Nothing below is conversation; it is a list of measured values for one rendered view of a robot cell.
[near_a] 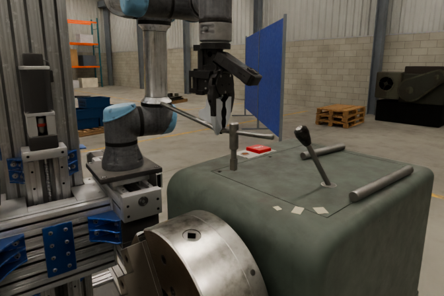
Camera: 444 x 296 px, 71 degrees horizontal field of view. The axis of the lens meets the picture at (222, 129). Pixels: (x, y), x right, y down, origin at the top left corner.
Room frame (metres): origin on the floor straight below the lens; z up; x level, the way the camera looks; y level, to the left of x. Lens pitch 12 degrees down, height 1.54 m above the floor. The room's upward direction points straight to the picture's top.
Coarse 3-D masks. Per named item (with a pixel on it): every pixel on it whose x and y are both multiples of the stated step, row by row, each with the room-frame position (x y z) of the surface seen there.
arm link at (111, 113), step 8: (120, 104) 1.15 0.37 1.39; (128, 104) 1.12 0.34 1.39; (104, 112) 1.09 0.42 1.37; (112, 112) 1.08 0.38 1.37; (120, 112) 1.08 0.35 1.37; (128, 112) 1.09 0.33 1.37; (136, 112) 1.12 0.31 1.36; (104, 120) 1.09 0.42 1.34; (112, 120) 1.07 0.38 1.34; (120, 120) 1.08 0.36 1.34; (128, 120) 1.09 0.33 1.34; (136, 120) 1.10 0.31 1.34; (104, 128) 1.10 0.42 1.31; (112, 128) 1.07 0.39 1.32; (120, 128) 1.08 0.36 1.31; (128, 128) 1.09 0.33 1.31; (136, 128) 1.10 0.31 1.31; (104, 136) 1.10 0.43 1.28; (112, 136) 1.07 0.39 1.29; (120, 136) 1.08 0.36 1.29; (128, 136) 1.09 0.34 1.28; (136, 136) 1.13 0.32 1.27
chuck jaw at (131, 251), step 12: (144, 240) 0.55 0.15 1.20; (132, 252) 0.52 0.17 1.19; (144, 252) 0.53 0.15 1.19; (132, 264) 0.51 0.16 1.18; (144, 264) 0.52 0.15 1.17; (120, 276) 0.51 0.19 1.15; (132, 276) 0.50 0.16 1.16; (144, 276) 0.51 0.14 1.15; (156, 276) 0.52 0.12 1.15; (120, 288) 0.50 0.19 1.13; (132, 288) 0.49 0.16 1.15; (144, 288) 0.49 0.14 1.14; (156, 288) 0.50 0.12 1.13
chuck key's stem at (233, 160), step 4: (232, 124) 0.70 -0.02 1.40; (236, 124) 0.70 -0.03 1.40; (232, 128) 0.70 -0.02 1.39; (236, 128) 0.70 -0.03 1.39; (232, 132) 0.70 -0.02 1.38; (232, 136) 0.70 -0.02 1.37; (236, 136) 0.70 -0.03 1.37; (232, 140) 0.70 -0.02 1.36; (236, 140) 0.70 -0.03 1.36; (232, 144) 0.70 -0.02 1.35; (236, 144) 0.70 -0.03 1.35; (232, 148) 0.70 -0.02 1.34; (236, 148) 0.70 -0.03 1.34; (232, 152) 0.71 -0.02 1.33; (236, 152) 0.71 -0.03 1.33; (232, 156) 0.71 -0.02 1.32; (236, 156) 0.71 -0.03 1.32; (232, 160) 0.71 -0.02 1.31; (236, 160) 0.71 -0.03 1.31; (232, 164) 0.71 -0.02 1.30; (236, 164) 0.71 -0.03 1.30; (232, 168) 0.71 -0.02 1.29; (236, 168) 0.71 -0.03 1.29
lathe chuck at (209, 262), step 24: (192, 216) 0.58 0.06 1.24; (168, 240) 0.49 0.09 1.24; (216, 240) 0.51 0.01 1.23; (168, 264) 0.49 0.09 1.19; (192, 264) 0.45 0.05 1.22; (216, 264) 0.46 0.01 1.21; (168, 288) 0.49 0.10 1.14; (192, 288) 0.43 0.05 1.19; (216, 288) 0.43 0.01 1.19; (240, 288) 0.45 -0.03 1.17
